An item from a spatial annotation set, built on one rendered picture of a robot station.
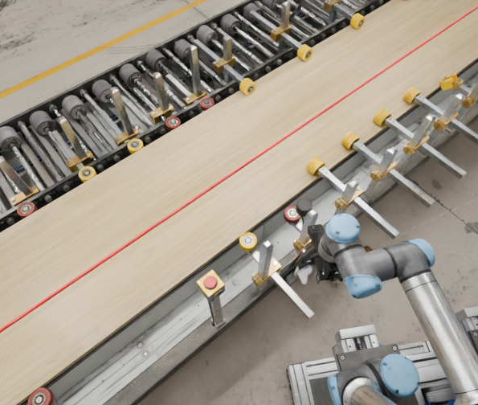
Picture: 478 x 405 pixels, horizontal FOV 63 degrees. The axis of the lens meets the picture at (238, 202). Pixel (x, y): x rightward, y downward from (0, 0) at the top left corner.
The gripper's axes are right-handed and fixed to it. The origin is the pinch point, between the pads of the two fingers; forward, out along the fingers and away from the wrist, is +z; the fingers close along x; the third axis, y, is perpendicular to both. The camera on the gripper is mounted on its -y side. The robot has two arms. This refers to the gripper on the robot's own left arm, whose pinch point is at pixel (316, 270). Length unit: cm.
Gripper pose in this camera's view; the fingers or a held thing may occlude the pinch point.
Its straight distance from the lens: 126.9
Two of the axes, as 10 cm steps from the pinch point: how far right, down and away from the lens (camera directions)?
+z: 0.0, 5.1, 8.6
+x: 9.9, -1.4, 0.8
